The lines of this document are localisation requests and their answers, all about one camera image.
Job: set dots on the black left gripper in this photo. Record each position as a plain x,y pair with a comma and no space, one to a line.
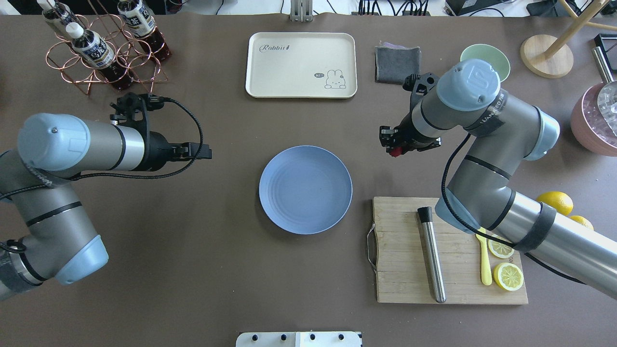
158,149

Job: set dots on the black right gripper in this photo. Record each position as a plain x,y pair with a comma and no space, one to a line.
406,131

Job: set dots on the red strawberry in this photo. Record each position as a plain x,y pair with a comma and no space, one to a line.
395,152

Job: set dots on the blue round plate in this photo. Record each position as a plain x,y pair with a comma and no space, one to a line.
305,190

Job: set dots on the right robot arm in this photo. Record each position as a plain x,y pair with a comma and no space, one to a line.
507,131

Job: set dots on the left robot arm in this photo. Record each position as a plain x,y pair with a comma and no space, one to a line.
53,148

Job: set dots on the grey folded cloth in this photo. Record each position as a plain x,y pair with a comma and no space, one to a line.
394,63

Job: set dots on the steel muddler black tip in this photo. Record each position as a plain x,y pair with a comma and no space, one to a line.
436,276

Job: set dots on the cream rabbit tray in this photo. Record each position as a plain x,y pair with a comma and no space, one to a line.
301,65

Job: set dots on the light green bowl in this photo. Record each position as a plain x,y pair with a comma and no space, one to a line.
490,54

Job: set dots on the tea bottle top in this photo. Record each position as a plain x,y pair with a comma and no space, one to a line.
142,25

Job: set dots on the tea bottle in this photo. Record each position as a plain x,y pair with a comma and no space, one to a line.
57,15
142,25
96,53

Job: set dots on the tea bottle bottom left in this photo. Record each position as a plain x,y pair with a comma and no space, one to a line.
96,53

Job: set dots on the lemon slice upper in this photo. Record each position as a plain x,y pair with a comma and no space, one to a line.
499,249

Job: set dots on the lemon slice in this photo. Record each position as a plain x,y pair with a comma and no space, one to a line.
499,249
508,276

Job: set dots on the yellow plastic knife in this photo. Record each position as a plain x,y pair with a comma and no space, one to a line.
485,266

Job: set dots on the whole lemon upper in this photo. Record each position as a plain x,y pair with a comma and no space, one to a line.
560,201

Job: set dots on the whole lemon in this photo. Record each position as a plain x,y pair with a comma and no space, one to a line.
582,220
560,201

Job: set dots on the wooden stand round base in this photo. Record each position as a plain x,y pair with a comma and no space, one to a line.
550,57

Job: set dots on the lemon slice lower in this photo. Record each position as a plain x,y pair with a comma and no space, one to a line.
508,276

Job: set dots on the tea bottle bottom right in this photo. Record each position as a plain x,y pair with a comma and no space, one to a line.
57,15

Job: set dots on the pink ice bowl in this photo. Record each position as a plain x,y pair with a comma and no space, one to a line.
589,127

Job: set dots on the whole lemon lower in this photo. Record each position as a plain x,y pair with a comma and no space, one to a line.
582,220

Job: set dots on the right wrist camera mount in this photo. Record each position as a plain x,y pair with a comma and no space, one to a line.
419,86

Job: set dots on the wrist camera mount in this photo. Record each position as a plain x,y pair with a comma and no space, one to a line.
132,110
419,86

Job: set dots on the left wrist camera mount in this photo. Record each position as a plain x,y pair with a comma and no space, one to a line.
132,110

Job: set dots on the copper wire bottle rack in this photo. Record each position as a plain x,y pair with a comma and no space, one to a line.
145,72

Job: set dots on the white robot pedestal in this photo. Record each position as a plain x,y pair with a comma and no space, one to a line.
300,339

